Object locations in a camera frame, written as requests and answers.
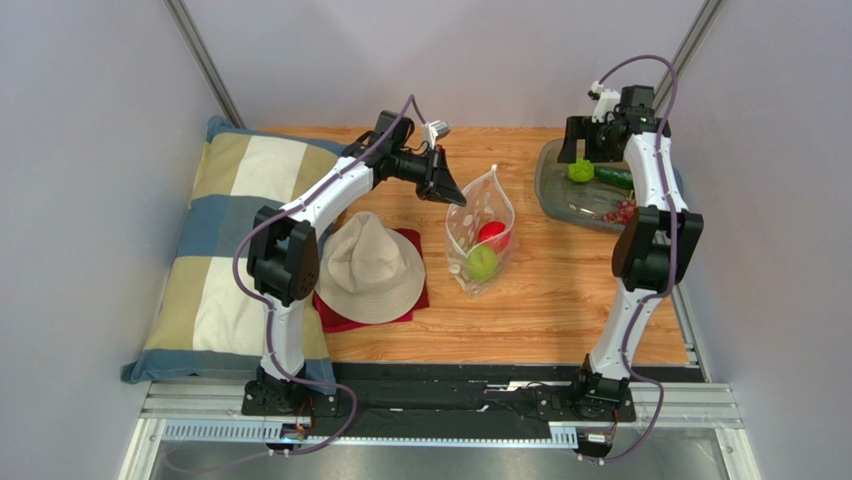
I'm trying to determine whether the clear polka dot zip bag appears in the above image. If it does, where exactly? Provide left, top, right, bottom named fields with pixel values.
left=445, top=164, right=517, bottom=297

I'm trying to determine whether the left aluminium frame post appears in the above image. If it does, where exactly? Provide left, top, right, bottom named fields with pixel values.
left=163, top=0, right=245, bottom=128

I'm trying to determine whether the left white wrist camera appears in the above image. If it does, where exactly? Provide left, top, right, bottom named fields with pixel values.
left=421, top=120, right=451, bottom=149

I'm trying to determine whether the aluminium frame post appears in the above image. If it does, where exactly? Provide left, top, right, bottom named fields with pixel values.
left=163, top=0, right=245, bottom=128
left=640, top=0, right=725, bottom=132

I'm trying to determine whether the plaid blue beige pillow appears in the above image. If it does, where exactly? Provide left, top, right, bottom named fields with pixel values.
left=121, top=116, right=344, bottom=384

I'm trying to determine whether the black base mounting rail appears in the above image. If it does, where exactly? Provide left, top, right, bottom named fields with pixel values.
left=240, top=361, right=707, bottom=442

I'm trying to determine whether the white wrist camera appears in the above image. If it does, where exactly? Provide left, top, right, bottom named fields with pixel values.
left=588, top=81, right=621, bottom=123
left=421, top=120, right=451, bottom=149

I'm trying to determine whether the beige bucket hat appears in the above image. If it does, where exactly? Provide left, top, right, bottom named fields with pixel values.
left=316, top=212, right=426, bottom=325

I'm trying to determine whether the aluminium base frame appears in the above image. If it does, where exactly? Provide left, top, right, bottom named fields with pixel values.
left=121, top=286, right=760, bottom=479

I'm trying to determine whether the purple grapes bunch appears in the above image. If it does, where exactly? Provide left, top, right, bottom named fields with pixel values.
left=600, top=200, right=637, bottom=225

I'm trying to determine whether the green apple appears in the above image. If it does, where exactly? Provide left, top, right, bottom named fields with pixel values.
left=466, top=244, right=500, bottom=282

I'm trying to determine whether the right aluminium frame post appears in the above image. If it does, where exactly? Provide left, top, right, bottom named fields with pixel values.
left=640, top=0, right=725, bottom=132

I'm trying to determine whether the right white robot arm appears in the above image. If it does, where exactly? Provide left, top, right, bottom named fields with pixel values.
left=557, top=82, right=704, bottom=419

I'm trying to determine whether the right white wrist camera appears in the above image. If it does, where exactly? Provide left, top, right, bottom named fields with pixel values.
left=588, top=81, right=621, bottom=123

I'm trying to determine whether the green cucumber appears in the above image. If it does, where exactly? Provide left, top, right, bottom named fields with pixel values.
left=594, top=165, right=634, bottom=190

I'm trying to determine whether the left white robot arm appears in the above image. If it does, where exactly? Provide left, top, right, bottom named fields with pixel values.
left=237, top=110, right=466, bottom=416

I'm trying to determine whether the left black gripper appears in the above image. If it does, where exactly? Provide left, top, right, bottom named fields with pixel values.
left=392, top=146, right=467, bottom=208

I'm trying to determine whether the green artichoke toy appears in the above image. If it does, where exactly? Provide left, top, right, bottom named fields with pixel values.
left=568, top=158, right=595, bottom=184

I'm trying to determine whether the red apple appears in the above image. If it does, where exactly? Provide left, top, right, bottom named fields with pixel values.
left=477, top=221, right=511, bottom=252

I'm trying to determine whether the dark red cloth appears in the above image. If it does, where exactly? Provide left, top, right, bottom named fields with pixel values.
left=312, top=228, right=429, bottom=333

